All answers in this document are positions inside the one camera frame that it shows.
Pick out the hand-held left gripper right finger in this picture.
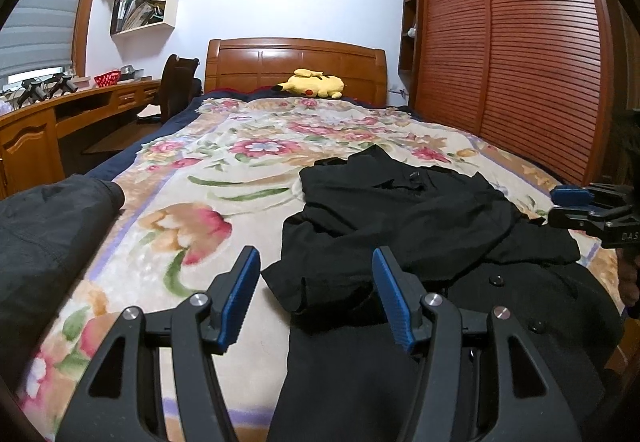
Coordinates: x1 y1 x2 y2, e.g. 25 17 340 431
371 246 583 442

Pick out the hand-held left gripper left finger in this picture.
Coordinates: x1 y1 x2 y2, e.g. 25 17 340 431
55 246 262 442

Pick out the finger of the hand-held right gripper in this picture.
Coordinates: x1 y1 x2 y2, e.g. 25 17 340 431
550 185 596 209
547 206 608 232

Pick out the black coat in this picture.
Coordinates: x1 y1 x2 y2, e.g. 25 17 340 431
261 145 626 442

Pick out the person's right hand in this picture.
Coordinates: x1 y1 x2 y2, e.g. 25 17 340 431
619 262 640 309

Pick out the floral blanket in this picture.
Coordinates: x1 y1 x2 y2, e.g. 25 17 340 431
15 95 626 442

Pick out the wooden louvered wardrobe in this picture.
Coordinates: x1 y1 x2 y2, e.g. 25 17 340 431
398 0 640 195

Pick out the dark cloth pile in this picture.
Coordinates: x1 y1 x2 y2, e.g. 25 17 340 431
0 175 126 373

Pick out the dark office chair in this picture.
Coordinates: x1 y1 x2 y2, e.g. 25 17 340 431
136 54 203 124

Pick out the yellow plush toy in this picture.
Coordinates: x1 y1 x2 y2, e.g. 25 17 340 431
272 68 346 99

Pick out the wooden bed headboard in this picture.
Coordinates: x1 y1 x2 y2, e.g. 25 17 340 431
206 38 388 106

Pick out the wooden desk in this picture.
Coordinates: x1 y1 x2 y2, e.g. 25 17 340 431
0 78 163 200

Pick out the row of books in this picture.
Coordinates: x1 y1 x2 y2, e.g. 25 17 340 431
111 0 168 34

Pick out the grey window blind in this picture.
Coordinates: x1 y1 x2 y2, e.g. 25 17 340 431
0 0 108 83

